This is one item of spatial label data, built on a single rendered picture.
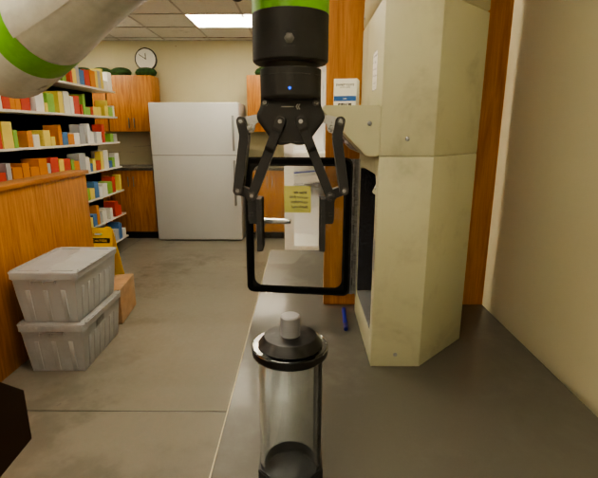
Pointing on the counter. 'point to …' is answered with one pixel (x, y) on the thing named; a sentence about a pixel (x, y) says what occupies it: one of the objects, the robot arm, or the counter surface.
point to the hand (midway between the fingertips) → (290, 229)
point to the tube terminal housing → (421, 172)
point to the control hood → (360, 126)
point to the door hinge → (355, 225)
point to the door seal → (345, 231)
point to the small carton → (345, 92)
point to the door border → (343, 235)
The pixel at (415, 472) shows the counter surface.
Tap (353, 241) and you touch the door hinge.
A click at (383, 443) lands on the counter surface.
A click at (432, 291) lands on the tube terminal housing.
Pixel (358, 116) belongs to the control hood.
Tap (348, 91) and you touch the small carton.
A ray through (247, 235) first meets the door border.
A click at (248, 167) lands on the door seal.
